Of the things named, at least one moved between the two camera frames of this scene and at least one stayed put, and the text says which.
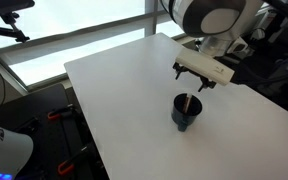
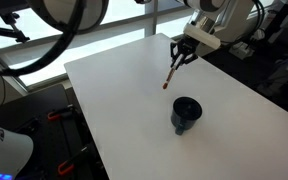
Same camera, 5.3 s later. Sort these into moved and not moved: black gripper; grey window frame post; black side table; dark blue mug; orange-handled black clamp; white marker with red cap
Moved: black gripper; white marker with red cap
Not moved: dark blue mug; grey window frame post; black side table; orange-handled black clamp
